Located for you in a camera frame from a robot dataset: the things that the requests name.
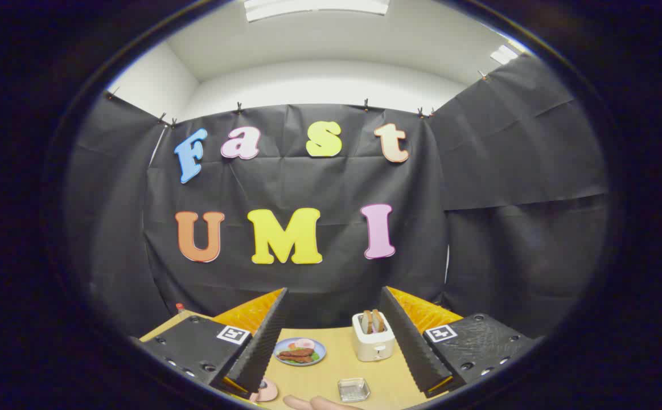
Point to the black backdrop cloth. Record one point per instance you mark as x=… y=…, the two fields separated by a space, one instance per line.
x=308 y=182

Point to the small ceiling light panel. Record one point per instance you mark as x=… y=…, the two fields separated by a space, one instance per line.
x=504 y=54

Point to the pink ham slice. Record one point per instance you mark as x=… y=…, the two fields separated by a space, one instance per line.
x=305 y=343

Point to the pink round plate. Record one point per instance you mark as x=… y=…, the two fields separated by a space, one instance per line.
x=268 y=391

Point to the white toaster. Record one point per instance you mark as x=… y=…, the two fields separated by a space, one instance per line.
x=373 y=347

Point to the blue oval plate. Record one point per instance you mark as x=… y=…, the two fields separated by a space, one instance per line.
x=320 y=354

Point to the brown sausage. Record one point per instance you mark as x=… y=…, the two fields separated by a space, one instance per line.
x=297 y=359
x=296 y=352

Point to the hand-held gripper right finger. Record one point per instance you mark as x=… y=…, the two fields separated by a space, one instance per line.
x=407 y=341

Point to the long ceiling light panel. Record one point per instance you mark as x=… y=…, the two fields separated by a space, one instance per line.
x=316 y=7

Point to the toast bread slice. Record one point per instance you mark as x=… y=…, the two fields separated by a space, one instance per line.
x=367 y=322
x=378 y=320

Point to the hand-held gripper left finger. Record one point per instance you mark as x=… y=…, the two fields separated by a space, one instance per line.
x=265 y=341

